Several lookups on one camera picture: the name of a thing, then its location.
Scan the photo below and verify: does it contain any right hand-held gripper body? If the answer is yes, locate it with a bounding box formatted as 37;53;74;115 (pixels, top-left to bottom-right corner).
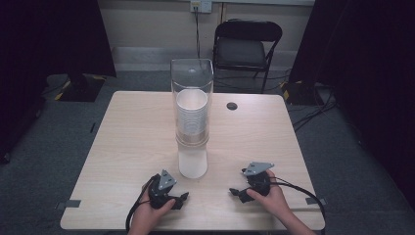
242;162;275;198

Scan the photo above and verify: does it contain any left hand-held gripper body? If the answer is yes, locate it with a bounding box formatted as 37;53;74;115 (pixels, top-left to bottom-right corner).
148;168;179;211

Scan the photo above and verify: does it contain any person's left hand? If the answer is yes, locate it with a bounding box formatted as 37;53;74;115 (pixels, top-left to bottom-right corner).
131;181;177;227

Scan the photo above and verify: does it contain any person's right hand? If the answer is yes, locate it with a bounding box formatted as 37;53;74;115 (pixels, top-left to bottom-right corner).
246;168;292;222

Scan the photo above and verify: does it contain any stack of white paper cups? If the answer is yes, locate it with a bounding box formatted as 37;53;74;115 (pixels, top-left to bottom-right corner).
175;88;209;180

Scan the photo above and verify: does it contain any grey tape strip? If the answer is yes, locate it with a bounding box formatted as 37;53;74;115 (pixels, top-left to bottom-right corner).
304;197;328;207
55;199;82;211

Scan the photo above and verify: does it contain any black stand base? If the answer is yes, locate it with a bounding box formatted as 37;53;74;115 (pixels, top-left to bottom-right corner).
54;72;108;103
280;79;329;106

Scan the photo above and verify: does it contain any clear plastic cup dispenser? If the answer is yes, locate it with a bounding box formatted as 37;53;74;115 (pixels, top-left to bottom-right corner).
169;58;215;147

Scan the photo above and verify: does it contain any black folding chair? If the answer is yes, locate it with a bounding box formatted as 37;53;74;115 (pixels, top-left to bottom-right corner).
211;19;284;95

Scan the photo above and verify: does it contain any black curtain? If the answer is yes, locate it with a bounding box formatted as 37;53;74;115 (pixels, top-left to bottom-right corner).
288;0;415;212
0;0;117;165

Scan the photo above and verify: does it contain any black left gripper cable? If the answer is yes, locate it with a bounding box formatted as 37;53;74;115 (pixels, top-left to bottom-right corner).
124;174;157;234

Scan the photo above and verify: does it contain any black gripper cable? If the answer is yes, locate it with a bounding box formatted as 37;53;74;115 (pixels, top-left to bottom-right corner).
124;174;157;234
269;176;327;235

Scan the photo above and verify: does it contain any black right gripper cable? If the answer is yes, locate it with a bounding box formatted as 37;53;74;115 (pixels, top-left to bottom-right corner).
269;176;327;235

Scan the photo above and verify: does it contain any black floor cable bundle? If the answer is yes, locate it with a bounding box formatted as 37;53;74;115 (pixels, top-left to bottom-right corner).
291;87;340;132

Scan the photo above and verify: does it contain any black wall socket cable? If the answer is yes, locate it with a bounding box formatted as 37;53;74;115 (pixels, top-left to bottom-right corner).
194;6;202;60

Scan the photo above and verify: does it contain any white wall conduit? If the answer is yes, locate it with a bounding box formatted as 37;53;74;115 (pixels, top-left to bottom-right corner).
211;0;316;8

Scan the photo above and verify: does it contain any white wall socket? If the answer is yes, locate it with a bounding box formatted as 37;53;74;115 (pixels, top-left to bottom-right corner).
189;0;213;15

